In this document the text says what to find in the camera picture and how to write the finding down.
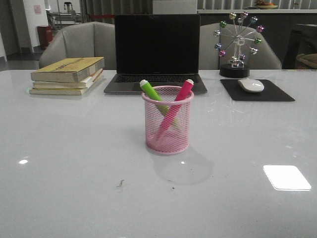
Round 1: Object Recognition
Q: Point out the green highlighter pen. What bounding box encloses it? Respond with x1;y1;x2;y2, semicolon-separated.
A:
139;79;169;116

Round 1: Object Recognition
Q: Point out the pink highlighter pen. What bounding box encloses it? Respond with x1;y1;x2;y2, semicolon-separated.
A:
156;79;194;140

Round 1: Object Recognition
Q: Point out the pink mesh pen holder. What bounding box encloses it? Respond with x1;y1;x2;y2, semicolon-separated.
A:
142;86;194;154

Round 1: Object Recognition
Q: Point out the grey open laptop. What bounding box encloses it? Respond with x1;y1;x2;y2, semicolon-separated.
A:
104;14;207;95

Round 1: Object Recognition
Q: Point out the middle cream book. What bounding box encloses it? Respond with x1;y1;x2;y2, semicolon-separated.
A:
33;69;103;89

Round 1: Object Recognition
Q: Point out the white computer mouse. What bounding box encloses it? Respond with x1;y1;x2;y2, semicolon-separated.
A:
237;78;264;93

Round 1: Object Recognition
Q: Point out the right grey chair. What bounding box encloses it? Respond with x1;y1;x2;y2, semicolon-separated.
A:
199;23;282;70

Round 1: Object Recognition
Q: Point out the grey chair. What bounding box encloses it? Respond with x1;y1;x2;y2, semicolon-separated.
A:
199;23;282;70
39;22;116;70

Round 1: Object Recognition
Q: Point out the top yellow book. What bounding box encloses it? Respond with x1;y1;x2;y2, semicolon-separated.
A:
31;57;105;82

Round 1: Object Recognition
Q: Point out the yellow book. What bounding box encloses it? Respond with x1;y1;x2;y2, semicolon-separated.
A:
31;57;105;82
29;79;98;95

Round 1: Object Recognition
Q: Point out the left grey chair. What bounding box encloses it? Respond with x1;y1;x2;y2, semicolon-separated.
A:
39;22;116;70

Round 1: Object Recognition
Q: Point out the ferris wheel desk toy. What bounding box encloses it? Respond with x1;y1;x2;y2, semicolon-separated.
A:
213;11;264;78

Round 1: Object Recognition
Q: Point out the black mouse pad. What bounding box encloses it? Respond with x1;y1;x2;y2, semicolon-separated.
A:
220;79;295;102

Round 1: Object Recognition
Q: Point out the bottom yellow book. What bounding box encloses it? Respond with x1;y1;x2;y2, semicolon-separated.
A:
29;79;98;95

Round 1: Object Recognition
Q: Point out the red bin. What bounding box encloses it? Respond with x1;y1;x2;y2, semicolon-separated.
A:
37;25;53;50

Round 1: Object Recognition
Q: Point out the fruit bowl on counter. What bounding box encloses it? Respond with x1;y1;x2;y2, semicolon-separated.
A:
255;0;278;9

